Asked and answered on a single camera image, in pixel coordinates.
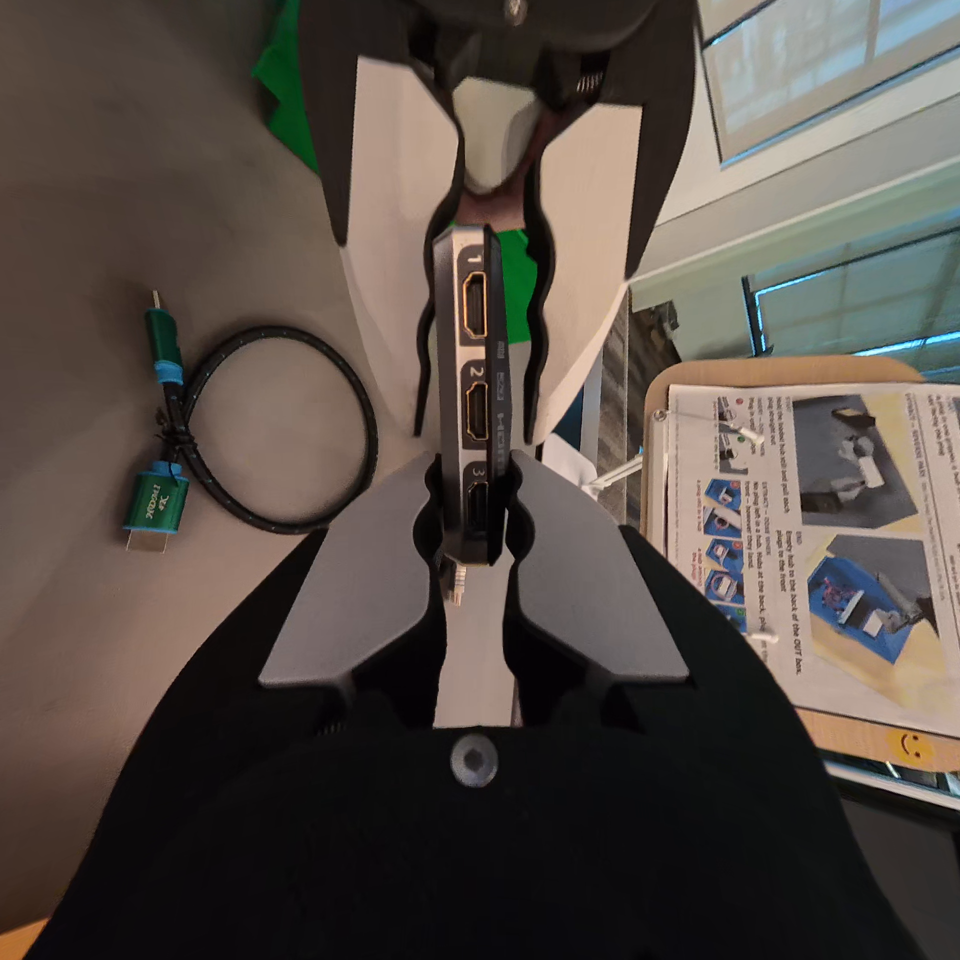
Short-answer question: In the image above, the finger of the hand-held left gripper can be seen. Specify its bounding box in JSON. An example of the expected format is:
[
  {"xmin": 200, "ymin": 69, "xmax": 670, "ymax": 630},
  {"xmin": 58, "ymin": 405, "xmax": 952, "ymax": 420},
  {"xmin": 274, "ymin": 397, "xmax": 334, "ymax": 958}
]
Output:
[
  {"xmin": 339, "ymin": 56, "xmax": 466, "ymax": 440},
  {"xmin": 521, "ymin": 103, "xmax": 648, "ymax": 445}
]

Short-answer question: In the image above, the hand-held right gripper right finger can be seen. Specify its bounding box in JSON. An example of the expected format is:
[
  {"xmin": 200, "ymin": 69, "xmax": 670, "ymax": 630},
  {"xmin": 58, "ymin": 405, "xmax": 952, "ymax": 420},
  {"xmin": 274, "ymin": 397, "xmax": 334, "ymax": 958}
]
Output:
[{"xmin": 502, "ymin": 448, "xmax": 691, "ymax": 690}]

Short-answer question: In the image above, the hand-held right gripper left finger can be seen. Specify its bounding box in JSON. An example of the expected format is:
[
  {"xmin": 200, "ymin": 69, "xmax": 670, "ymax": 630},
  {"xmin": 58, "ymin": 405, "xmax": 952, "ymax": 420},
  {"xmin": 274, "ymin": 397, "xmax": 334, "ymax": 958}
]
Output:
[{"xmin": 257, "ymin": 450, "xmax": 447, "ymax": 691}]

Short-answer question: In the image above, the green plastic bin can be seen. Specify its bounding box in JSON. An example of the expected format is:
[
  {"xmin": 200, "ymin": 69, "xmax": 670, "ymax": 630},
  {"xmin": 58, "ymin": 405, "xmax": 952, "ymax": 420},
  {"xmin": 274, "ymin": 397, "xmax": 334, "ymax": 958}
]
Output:
[{"xmin": 251, "ymin": 0, "xmax": 530, "ymax": 301}]

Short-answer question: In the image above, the grey metal port hub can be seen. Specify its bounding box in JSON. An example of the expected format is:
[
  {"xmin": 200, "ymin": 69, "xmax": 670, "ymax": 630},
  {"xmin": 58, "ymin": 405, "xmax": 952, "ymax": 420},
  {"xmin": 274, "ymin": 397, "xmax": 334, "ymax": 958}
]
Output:
[{"xmin": 432, "ymin": 223, "xmax": 505, "ymax": 567}]

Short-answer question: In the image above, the black cable with green plugs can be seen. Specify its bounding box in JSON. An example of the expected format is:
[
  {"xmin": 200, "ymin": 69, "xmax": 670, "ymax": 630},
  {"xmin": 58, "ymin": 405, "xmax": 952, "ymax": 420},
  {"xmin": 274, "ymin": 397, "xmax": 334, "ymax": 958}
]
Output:
[{"xmin": 123, "ymin": 288, "xmax": 380, "ymax": 556}]

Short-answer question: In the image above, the printed instruction sheet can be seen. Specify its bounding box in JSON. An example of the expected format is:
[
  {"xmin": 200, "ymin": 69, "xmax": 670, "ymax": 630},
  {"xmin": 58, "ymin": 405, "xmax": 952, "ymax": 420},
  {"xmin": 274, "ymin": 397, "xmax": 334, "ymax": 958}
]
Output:
[{"xmin": 663, "ymin": 382, "xmax": 960, "ymax": 740}]

